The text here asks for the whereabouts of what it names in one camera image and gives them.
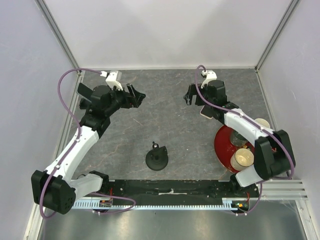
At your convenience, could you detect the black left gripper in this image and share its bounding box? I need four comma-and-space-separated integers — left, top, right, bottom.
105, 83, 146, 117

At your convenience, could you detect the black phone clear case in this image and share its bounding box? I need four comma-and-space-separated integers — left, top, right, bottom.
77, 82, 93, 102

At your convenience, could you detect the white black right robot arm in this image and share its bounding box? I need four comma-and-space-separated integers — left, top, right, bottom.
183, 80, 296, 197

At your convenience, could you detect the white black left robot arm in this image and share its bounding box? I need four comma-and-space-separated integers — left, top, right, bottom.
31, 83, 146, 215

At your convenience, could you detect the black phone pink case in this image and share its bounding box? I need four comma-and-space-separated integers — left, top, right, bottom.
200, 105, 213, 120

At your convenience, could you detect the clear plastic cup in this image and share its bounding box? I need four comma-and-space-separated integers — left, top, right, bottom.
229, 130, 248, 147

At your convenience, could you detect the red round tray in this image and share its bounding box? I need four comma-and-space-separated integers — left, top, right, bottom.
213, 125, 255, 174

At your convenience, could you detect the beige paper cup upper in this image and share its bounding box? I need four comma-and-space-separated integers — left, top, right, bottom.
255, 118, 271, 129

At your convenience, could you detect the beige paper cup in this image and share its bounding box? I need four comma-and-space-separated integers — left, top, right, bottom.
255, 118, 271, 129
230, 148, 254, 171

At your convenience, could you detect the beige paper cup lower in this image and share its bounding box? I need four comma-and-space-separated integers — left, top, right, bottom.
230, 148, 254, 171

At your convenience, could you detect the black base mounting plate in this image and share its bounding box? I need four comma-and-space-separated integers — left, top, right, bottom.
99, 179, 259, 202

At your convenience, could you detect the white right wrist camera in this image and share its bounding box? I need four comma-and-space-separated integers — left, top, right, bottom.
201, 70, 218, 89

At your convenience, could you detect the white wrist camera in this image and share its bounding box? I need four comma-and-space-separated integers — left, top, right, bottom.
100, 70, 123, 91
201, 70, 218, 89

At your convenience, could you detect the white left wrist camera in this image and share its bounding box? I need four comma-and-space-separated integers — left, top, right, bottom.
100, 70, 123, 91

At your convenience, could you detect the black round base mount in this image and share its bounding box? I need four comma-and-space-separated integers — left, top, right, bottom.
145, 141, 169, 171

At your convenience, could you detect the grey slotted cable duct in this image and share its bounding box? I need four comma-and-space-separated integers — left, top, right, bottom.
72, 195, 248, 211

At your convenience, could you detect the left aluminium frame post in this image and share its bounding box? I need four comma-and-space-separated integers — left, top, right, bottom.
35, 0, 80, 68

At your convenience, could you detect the aluminium frame post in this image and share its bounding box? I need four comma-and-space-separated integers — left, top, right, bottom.
254, 0, 300, 73
35, 0, 80, 68

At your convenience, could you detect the right aluminium frame post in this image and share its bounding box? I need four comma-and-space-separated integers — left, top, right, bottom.
254, 0, 300, 73

